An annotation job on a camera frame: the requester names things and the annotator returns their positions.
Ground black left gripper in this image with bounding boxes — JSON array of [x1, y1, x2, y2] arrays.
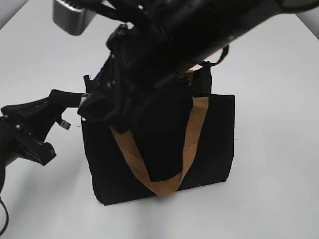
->
[[0, 89, 84, 166]]

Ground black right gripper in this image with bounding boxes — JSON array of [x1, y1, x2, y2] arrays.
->
[[77, 23, 199, 124]]

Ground black canvas tote bag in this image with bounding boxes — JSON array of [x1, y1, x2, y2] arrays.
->
[[81, 62, 235, 206]]

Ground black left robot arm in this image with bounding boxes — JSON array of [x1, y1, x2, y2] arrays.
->
[[0, 90, 83, 186]]

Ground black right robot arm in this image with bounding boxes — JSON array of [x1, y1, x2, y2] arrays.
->
[[78, 0, 319, 122]]

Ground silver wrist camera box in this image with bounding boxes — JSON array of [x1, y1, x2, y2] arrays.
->
[[52, 0, 96, 36]]

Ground tan front bag handle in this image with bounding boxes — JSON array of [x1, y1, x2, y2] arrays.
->
[[111, 97, 209, 196]]

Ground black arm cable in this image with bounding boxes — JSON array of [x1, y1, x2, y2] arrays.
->
[[199, 44, 229, 67]]

